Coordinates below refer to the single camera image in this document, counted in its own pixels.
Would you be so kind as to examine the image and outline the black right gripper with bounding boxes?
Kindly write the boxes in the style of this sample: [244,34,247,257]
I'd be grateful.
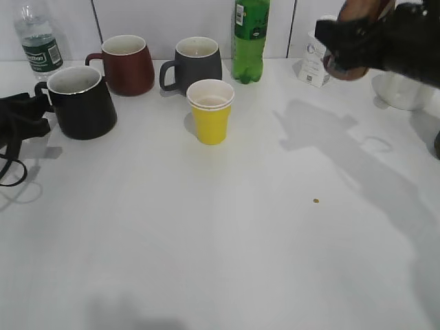
[315,1,430,74]

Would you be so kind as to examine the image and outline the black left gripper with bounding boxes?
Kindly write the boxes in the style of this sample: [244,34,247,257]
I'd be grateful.
[1,93,53,148]

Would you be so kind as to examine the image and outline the brown coffee drink bottle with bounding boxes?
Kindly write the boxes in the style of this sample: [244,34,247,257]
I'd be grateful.
[321,0,396,82]

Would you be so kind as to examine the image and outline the black ceramic mug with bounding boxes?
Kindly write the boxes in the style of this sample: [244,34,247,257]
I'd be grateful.
[34,65,118,140]

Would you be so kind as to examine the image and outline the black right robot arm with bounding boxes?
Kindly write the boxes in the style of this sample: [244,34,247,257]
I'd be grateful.
[314,1,439,88]

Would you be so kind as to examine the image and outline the yellow paper cup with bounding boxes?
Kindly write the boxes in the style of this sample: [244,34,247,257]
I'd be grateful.
[186,79,235,145]

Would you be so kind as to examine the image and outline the white ceramic mug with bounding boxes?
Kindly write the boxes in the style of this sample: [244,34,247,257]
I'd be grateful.
[372,72,435,111]

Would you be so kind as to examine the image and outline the clear water bottle green label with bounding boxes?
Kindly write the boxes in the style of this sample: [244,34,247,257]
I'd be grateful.
[13,1,63,81]

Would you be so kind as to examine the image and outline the white capped bottle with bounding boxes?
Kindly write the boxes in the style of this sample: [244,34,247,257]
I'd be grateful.
[297,29,332,88]

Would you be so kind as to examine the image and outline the dark object at right edge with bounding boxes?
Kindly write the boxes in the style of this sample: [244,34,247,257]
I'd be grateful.
[433,132,440,160]

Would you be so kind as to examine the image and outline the dark red ceramic mug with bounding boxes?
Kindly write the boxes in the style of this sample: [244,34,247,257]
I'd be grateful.
[85,35,155,96]

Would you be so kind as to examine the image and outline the green soda bottle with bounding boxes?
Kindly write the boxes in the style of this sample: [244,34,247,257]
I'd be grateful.
[232,0,270,85]

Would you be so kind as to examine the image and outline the grey ceramic mug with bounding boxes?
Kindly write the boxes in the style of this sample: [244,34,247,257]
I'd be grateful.
[159,36,223,95]

